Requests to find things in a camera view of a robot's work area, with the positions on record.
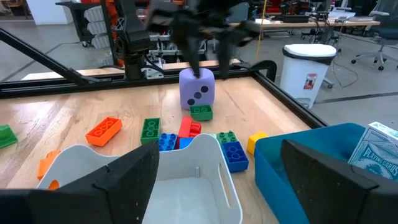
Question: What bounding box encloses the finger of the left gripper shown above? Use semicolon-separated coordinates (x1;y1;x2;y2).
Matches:
216;39;239;80
180;35;203;78

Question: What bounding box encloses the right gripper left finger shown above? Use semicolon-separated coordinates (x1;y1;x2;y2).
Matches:
93;140;160;224

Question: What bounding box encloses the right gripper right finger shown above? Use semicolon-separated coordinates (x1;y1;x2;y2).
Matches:
281;139;379;224

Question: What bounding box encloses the purple foam die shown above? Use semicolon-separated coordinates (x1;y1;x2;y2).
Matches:
178;67;216;110

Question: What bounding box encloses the orange toy brick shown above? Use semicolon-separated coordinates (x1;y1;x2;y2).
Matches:
85;116;123;147

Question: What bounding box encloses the teal playing cards box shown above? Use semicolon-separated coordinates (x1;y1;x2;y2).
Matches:
347;121;398;182

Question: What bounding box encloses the red toy brick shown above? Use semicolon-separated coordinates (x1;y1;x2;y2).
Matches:
177;116;202;147

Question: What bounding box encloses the large orange peg block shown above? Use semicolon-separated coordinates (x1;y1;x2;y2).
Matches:
37;149;63;191

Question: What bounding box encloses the teal plastic bin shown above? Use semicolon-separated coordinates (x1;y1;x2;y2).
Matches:
254;123;398;224

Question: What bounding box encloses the small green toy brick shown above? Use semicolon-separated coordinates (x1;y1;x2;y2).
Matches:
189;105;214;122

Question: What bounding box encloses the white plastic bin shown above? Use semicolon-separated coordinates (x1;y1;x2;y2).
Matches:
36;133;244;224

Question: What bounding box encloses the white pedal trash can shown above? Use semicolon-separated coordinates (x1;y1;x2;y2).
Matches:
279;43;338;110

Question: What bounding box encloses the yellow toy brick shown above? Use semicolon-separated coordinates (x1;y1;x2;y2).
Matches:
246;130;269;156

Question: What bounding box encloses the storage shelf with bins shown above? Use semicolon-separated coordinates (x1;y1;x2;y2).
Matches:
55;0;125;60

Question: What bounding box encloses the wooden desk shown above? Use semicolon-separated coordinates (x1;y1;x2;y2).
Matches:
254;17;382;41

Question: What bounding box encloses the large green peg block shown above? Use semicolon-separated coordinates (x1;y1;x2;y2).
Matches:
0;124;19;149

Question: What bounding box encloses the blue office chair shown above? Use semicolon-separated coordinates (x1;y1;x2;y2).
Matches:
350;0;398;72

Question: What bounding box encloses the yellow cable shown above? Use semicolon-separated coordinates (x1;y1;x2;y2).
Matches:
254;0;268;63

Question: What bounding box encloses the white arm base bracket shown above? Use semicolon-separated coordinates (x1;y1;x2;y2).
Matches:
141;63;165;80

